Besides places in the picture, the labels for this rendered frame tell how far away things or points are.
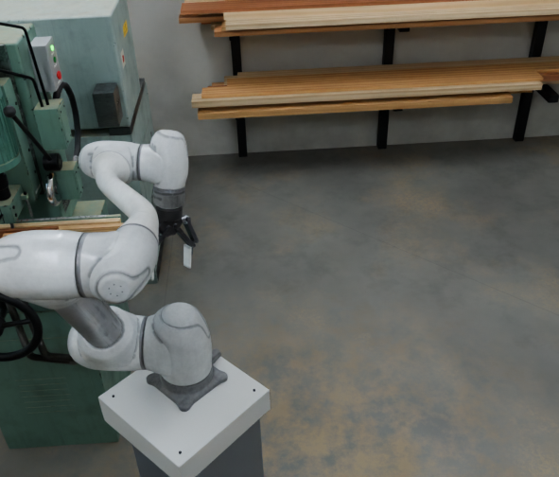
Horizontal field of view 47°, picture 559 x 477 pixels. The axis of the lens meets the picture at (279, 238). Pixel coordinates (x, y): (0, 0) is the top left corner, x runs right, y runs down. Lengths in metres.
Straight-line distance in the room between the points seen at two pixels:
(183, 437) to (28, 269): 0.77
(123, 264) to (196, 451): 0.75
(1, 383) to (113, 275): 1.46
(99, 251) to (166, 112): 3.35
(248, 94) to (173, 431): 2.56
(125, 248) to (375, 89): 3.01
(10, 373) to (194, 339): 0.97
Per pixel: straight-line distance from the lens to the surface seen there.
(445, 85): 4.22
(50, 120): 2.33
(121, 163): 1.77
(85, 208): 2.68
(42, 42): 2.38
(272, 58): 4.43
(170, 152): 1.77
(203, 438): 1.87
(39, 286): 1.32
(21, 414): 2.76
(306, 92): 4.05
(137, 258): 1.27
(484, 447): 2.79
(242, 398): 1.95
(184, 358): 1.84
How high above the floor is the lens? 2.15
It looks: 35 degrees down
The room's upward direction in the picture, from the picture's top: 2 degrees counter-clockwise
